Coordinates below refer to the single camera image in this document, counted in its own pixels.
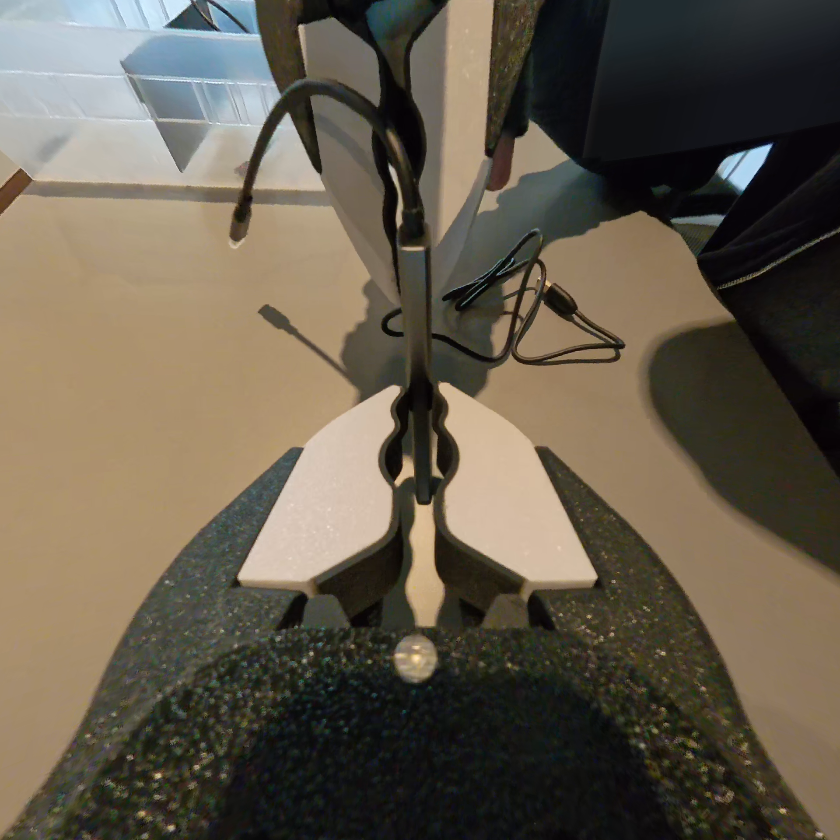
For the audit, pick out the clear plastic bin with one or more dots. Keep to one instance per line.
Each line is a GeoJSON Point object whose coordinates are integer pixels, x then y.
{"type": "Point", "coordinates": [65, 98]}

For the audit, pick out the black office chair with armrests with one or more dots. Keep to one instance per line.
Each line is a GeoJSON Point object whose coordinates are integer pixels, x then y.
{"type": "Point", "coordinates": [702, 216]}

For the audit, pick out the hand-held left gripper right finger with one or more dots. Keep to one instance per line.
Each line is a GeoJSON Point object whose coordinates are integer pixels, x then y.
{"type": "Point", "coordinates": [505, 512]}

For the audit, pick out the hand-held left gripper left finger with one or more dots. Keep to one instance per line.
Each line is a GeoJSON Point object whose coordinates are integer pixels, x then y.
{"type": "Point", "coordinates": [328, 505]}

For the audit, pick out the person's right forearm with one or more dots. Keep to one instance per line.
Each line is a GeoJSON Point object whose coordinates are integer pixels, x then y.
{"type": "Point", "coordinates": [558, 65]}

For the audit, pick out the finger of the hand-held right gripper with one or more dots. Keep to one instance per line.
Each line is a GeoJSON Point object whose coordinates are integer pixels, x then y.
{"type": "Point", "coordinates": [459, 131]}
{"type": "Point", "coordinates": [341, 131]}

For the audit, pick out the person's right hand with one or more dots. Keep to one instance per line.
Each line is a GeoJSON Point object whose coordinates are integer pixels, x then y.
{"type": "Point", "coordinates": [501, 167]}

